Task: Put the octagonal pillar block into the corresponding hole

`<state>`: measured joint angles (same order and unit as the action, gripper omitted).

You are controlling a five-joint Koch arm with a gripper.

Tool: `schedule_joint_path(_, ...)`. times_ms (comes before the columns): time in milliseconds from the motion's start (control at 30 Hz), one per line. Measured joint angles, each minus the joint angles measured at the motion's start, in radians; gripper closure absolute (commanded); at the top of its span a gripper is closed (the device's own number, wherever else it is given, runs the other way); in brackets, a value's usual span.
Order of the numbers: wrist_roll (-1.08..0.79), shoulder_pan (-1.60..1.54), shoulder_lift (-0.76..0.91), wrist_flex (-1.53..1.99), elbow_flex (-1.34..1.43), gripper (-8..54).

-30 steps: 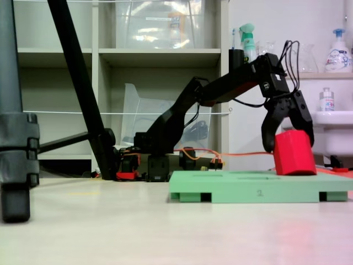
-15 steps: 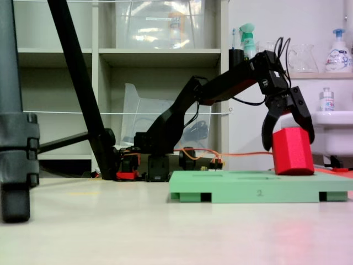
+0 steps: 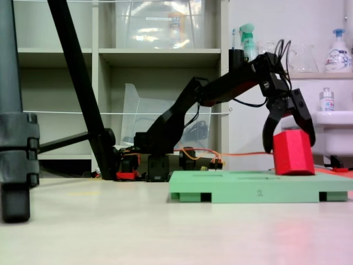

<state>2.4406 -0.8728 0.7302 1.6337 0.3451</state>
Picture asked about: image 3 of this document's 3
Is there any red octagonal pillar block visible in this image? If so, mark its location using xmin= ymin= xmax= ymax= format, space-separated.
xmin=272 ymin=130 xmax=316 ymax=177

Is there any small black and red clamp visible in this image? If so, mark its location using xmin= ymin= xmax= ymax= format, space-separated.
xmin=324 ymin=155 xmax=350 ymax=173

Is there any clear plastic storage box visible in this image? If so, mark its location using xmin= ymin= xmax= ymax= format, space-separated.
xmin=114 ymin=0 xmax=206 ymax=50

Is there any white pump soap bottle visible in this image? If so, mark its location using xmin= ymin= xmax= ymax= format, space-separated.
xmin=324 ymin=28 xmax=353 ymax=73

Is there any beige shelf unit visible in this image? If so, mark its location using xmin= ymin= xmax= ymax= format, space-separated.
xmin=13 ymin=0 xmax=229 ymax=162

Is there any clear plastic tray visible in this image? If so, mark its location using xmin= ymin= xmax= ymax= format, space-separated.
xmin=120 ymin=82 xmax=215 ymax=150

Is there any green shape sorting board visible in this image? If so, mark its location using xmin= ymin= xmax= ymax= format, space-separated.
xmin=168 ymin=170 xmax=353 ymax=204

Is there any black tripod strut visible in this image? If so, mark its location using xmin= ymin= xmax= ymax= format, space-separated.
xmin=38 ymin=131 xmax=93 ymax=155

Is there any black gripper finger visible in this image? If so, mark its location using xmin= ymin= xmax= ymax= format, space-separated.
xmin=288 ymin=88 xmax=317 ymax=147
xmin=262 ymin=103 xmax=289 ymax=155

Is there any glass pitcher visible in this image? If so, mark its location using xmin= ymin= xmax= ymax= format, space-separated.
xmin=287 ymin=44 xmax=319 ymax=74

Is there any white string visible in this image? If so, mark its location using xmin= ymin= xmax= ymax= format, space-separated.
xmin=23 ymin=107 xmax=234 ymax=116

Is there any small clear sanitizer bottle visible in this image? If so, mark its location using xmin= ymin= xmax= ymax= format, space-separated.
xmin=319 ymin=87 xmax=336 ymax=113

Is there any green spray bottle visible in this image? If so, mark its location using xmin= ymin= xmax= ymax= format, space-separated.
xmin=239 ymin=23 xmax=259 ymax=63

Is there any black cup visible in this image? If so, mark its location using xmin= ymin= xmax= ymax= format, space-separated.
xmin=228 ymin=49 xmax=246 ymax=73

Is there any white sink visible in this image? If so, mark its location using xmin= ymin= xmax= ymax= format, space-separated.
xmin=281 ymin=110 xmax=353 ymax=162

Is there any wooden wall ledge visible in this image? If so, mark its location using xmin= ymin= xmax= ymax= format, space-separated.
xmin=286 ymin=72 xmax=353 ymax=81

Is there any black servo wire bundle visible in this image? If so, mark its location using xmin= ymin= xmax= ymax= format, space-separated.
xmin=183 ymin=103 xmax=202 ymax=131
xmin=232 ymin=96 xmax=269 ymax=109
xmin=275 ymin=39 xmax=293 ymax=84

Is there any black tripod leg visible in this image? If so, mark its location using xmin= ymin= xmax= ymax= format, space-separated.
xmin=46 ymin=0 xmax=117 ymax=181

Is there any long orange cable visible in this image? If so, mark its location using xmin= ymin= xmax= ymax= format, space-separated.
xmin=219 ymin=151 xmax=275 ymax=160

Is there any controller circuit board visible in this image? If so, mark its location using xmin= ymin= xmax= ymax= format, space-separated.
xmin=200 ymin=156 xmax=226 ymax=172

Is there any grey tripod leg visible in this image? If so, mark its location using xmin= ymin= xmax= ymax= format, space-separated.
xmin=0 ymin=0 xmax=41 ymax=224

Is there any glass measuring beaker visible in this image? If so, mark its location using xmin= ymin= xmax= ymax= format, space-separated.
xmin=256 ymin=40 xmax=276 ymax=56

